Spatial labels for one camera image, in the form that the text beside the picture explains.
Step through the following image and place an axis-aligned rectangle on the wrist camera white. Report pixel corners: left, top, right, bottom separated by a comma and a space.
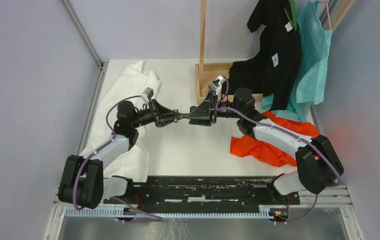
208, 75, 227, 96
141, 87, 154, 104

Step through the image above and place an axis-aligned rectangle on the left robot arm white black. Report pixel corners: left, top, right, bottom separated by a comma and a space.
57, 97, 183, 211

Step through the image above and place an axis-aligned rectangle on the black t-shirt hanging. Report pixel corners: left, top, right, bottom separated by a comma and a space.
222, 0, 302, 111

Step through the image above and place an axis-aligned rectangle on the small silver tee fitting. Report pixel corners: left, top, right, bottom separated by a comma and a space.
173, 109, 183, 123

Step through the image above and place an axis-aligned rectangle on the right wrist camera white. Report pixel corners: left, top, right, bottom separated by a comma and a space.
208, 75, 227, 96

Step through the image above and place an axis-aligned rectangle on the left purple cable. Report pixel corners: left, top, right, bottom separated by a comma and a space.
73, 95, 143, 212

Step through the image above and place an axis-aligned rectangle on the white cable duct strip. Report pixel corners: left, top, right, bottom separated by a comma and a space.
65, 205, 273, 220

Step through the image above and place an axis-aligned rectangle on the orange cloth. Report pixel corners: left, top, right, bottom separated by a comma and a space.
230, 111, 320, 167

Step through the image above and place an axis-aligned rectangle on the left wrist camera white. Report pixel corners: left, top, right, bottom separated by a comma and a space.
141, 87, 154, 104

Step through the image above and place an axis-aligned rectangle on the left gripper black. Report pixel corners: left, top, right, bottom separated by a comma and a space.
131, 98, 181, 129

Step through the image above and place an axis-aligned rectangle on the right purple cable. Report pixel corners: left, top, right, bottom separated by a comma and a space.
214, 75, 341, 186

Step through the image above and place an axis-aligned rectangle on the purple cable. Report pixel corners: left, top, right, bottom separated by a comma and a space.
214, 75, 341, 186
73, 95, 143, 212

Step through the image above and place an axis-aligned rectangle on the teal garment hanging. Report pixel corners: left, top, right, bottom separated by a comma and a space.
273, 0, 332, 123

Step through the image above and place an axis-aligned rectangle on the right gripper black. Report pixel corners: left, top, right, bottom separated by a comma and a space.
187, 89, 243, 126

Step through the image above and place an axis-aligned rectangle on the wooden clothes rack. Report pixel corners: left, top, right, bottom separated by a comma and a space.
192, 0, 263, 102

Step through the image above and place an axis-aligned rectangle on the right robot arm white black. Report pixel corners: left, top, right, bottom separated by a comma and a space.
186, 88, 344, 204

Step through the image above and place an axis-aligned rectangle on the white towel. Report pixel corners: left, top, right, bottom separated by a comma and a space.
80, 59, 162, 183

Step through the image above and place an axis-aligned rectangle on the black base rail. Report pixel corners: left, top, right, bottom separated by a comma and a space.
120, 175, 300, 214

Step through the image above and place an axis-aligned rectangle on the dark metal faucet body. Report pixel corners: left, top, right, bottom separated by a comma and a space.
182, 105, 198, 120

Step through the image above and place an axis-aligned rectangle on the pink hanger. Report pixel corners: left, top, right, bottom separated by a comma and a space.
318, 0, 332, 31

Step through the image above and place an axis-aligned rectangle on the green hanger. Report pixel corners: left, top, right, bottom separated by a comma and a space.
284, 0, 298, 32

